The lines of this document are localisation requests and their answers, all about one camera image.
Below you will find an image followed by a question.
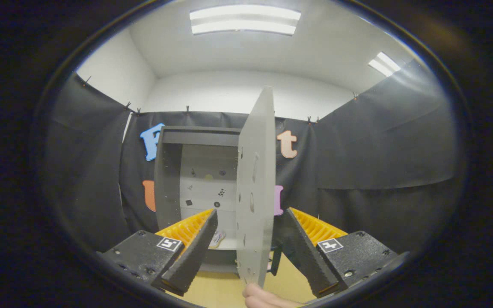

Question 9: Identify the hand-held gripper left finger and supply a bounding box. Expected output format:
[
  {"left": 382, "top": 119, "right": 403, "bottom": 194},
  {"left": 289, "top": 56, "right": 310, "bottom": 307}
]
[{"left": 97, "top": 208, "right": 219, "bottom": 297}]

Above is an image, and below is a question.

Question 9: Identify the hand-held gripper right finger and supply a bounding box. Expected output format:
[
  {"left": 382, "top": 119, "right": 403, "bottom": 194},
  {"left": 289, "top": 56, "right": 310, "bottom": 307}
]
[{"left": 283, "top": 207, "right": 410, "bottom": 299}]

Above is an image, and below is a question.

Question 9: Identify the white shoe with striped side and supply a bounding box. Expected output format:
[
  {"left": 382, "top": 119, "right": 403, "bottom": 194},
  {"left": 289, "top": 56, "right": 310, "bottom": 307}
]
[{"left": 208, "top": 230, "right": 226, "bottom": 249}]

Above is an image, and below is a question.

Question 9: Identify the grey shoe cabinet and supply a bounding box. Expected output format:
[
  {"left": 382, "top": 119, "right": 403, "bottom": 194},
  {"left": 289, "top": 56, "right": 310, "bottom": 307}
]
[{"left": 154, "top": 126, "right": 283, "bottom": 276}]

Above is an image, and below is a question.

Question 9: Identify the grey shoe cabinet door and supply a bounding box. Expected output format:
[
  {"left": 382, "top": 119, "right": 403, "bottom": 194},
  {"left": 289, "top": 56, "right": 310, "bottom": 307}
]
[{"left": 235, "top": 86, "right": 277, "bottom": 288}]

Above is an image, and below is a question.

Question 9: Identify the black backdrop cloth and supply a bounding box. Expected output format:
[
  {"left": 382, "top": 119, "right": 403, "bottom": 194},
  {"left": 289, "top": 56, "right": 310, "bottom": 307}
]
[{"left": 43, "top": 60, "right": 461, "bottom": 257}]

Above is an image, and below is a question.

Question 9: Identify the small ceiling light panel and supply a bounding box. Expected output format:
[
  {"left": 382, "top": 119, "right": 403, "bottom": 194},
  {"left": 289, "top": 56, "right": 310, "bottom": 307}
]
[{"left": 368, "top": 51, "right": 401, "bottom": 77}]

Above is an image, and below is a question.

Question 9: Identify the large ceiling light panel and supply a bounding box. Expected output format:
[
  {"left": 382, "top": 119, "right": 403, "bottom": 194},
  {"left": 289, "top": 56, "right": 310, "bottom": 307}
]
[{"left": 190, "top": 4, "right": 302, "bottom": 36}]

